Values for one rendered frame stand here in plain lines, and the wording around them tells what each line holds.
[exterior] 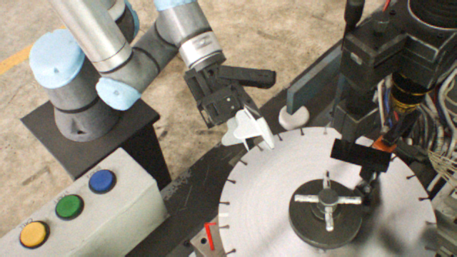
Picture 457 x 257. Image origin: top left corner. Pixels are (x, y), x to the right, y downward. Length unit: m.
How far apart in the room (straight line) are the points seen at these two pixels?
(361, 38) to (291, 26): 1.93
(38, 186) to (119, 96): 1.24
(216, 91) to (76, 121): 0.38
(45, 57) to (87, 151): 0.24
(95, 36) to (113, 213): 0.31
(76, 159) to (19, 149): 1.12
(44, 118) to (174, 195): 0.41
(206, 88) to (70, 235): 0.34
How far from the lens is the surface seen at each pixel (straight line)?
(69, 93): 1.00
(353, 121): 0.59
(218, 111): 0.81
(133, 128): 1.09
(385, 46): 0.51
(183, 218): 0.94
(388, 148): 0.77
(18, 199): 2.04
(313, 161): 0.76
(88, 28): 0.79
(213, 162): 0.99
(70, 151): 1.10
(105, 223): 0.80
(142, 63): 0.86
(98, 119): 1.07
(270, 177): 0.73
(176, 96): 2.12
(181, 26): 0.82
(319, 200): 0.66
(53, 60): 0.97
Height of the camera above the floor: 1.59
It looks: 54 degrees down
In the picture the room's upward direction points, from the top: 6 degrees counter-clockwise
